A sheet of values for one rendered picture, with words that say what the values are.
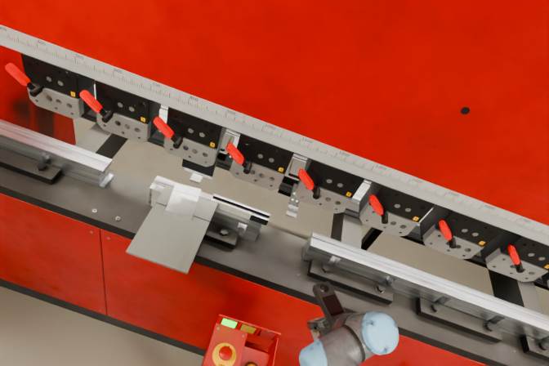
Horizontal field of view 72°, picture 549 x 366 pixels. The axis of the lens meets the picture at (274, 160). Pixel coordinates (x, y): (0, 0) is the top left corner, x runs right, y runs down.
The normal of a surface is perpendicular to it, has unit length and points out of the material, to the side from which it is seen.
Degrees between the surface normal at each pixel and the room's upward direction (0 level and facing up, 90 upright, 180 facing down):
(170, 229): 0
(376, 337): 21
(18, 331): 0
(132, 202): 0
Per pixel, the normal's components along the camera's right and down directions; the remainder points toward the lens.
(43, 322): 0.27, -0.68
